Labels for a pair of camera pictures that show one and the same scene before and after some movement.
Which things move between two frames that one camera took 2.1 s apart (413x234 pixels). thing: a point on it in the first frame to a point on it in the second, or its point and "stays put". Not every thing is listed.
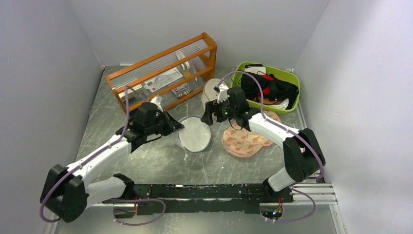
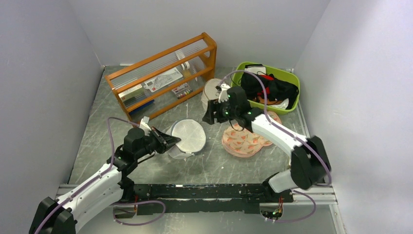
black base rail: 201,198 stays put
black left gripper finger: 172,125 to 169,141
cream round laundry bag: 210,93 stays put
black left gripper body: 160,125 to 151,143
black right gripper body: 224,110 stays put
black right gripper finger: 210,107 stays put
